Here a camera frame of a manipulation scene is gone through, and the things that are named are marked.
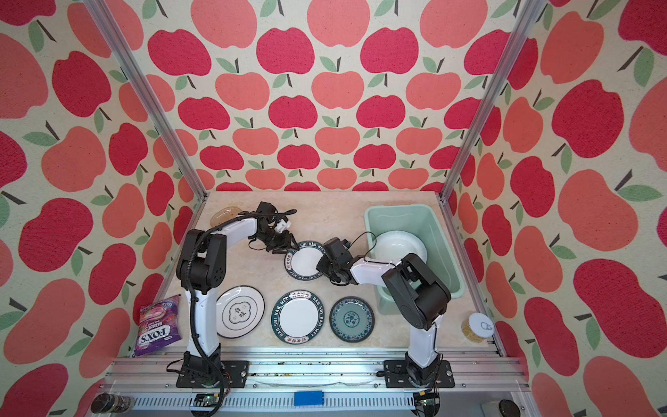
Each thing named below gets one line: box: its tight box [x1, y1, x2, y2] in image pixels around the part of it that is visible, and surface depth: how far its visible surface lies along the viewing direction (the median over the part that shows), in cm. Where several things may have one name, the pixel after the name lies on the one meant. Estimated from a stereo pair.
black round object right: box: [498, 399, 522, 417], surface depth 62 cm
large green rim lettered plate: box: [270, 289, 325, 345], surface depth 86 cm
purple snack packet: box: [133, 293, 183, 358], surface depth 82 cm
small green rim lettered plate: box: [283, 240, 326, 282], surface depth 100 cm
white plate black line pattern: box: [216, 284, 265, 339], surface depth 88 cm
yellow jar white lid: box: [461, 311, 496, 344], surface depth 80 cm
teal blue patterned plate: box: [329, 296, 376, 344], surface depth 86 cm
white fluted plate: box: [373, 229, 429, 264], surface depth 100 cm
